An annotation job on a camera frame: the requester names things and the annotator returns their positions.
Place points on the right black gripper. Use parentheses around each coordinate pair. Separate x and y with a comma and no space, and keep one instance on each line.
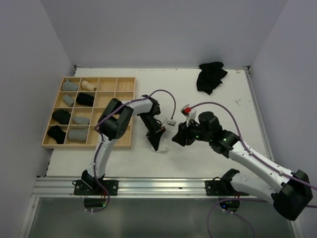
(183,133)

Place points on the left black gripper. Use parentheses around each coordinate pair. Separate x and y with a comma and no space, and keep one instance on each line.
(154,136)

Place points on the white underwear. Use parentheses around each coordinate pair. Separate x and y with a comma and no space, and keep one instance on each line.
(163,148)

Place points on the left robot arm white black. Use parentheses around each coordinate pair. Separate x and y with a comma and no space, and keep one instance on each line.
(112,125)

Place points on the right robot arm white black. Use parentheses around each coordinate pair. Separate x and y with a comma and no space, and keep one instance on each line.
(288,191)

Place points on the black rolled underwear second row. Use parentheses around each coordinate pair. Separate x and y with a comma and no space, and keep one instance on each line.
(85,99)

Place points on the beige rolled underwear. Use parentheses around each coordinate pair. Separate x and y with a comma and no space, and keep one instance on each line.
(88,86)

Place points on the black rolled underwear third row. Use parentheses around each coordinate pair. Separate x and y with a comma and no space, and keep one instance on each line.
(61,116)

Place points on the grey rolled underwear second row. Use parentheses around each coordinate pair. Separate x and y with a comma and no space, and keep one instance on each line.
(68,100)

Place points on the black rolled underwear bottom row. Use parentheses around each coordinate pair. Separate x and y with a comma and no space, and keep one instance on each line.
(57,134)

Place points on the grey rolled underwear top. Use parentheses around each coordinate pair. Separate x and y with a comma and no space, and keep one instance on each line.
(69,86)

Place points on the wooden compartment tray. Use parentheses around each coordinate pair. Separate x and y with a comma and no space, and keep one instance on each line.
(122,88)

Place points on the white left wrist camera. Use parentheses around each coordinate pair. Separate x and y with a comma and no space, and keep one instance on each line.
(170,122)

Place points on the right wrist camera red tip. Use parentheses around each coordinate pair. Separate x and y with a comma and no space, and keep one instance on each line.
(189,113)

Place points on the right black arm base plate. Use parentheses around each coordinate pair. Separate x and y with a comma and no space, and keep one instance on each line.
(221,187)

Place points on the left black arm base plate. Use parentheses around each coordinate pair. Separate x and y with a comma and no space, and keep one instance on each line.
(109,187)

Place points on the aluminium mounting rail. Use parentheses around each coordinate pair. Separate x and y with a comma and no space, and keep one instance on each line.
(61,187)

